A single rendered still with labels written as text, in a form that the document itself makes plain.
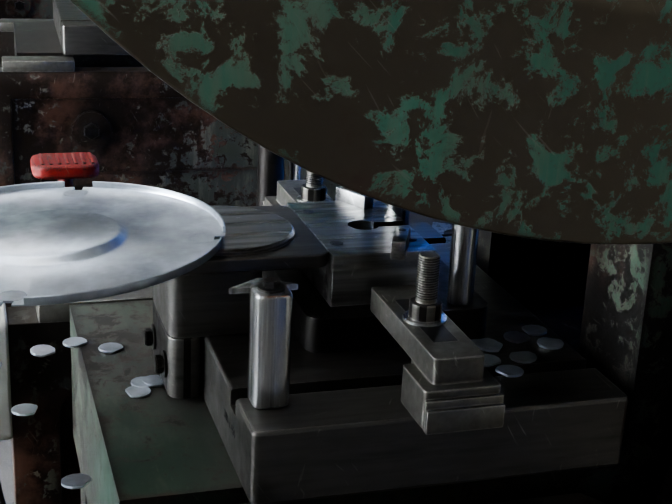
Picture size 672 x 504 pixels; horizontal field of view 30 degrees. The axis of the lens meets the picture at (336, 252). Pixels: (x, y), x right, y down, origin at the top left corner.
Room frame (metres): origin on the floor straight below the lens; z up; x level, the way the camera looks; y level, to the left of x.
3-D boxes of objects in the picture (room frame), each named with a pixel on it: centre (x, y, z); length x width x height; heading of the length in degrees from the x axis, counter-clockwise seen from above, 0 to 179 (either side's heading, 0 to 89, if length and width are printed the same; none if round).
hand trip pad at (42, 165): (1.30, 0.30, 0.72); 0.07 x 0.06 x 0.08; 107
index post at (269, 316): (0.85, 0.05, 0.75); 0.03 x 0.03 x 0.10; 17
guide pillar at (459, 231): (0.99, -0.11, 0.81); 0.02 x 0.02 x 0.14
